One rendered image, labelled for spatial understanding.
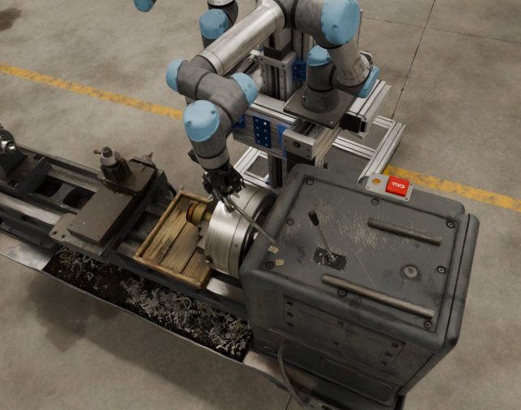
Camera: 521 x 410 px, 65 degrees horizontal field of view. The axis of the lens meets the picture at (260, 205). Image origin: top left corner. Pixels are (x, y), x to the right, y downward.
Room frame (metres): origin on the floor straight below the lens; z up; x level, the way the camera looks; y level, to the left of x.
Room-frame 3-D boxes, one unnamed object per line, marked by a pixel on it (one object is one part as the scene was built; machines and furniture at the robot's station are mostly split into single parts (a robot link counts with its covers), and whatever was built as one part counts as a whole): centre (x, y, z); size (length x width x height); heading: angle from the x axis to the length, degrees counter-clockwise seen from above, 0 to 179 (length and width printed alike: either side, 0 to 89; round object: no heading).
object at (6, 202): (1.08, 0.62, 0.77); 1.55 x 0.34 x 0.19; 60
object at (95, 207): (1.09, 0.59, 0.95); 0.43 x 0.17 x 0.05; 150
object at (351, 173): (0.83, -0.28, 1.24); 0.09 x 0.08 x 0.03; 60
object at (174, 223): (0.90, 0.29, 0.89); 0.36 x 0.30 x 0.04; 150
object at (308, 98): (1.29, -0.29, 1.21); 0.15 x 0.15 x 0.10
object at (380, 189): (0.76, -0.40, 1.23); 0.13 x 0.08 x 0.05; 60
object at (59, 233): (1.10, 0.64, 0.90); 0.47 x 0.30 x 0.06; 150
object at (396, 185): (0.75, -0.42, 1.26); 0.06 x 0.06 x 0.02; 60
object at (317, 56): (1.29, -0.29, 1.33); 0.13 x 0.12 x 0.14; 48
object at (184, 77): (0.97, -0.01, 1.67); 0.49 x 0.11 x 0.12; 138
